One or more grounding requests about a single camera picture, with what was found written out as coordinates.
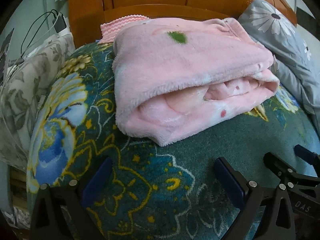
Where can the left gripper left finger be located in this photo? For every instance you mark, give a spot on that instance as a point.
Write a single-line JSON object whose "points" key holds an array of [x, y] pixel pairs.
{"points": [[48, 222]]}

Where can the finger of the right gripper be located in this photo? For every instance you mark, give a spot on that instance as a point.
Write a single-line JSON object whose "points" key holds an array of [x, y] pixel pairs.
{"points": [[311, 158], [280, 168]]}

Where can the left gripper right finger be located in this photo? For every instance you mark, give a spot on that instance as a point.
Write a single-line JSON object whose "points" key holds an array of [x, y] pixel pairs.
{"points": [[277, 221]]}

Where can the pink fleece pajama garment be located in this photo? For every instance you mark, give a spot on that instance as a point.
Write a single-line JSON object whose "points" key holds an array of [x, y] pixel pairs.
{"points": [[175, 78]]}

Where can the teal floral plush blanket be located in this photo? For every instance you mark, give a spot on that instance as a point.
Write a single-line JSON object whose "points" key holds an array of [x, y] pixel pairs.
{"points": [[155, 192]]}

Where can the grey floral quilt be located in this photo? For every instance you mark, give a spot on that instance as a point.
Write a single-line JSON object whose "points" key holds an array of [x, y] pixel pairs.
{"points": [[294, 67]]}

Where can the grey floral pillow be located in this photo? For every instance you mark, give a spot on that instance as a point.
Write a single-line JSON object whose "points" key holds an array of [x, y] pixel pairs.
{"points": [[21, 94]]}

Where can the pink striped cloth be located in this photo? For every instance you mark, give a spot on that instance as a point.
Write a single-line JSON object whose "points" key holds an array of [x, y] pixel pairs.
{"points": [[109, 30]]}

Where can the wooden bed headboard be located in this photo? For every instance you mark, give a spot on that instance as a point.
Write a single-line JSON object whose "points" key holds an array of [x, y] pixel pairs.
{"points": [[86, 16]]}

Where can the black charger with cables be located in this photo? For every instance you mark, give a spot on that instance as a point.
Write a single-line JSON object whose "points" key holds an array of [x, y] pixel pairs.
{"points": [[58, 17]]}

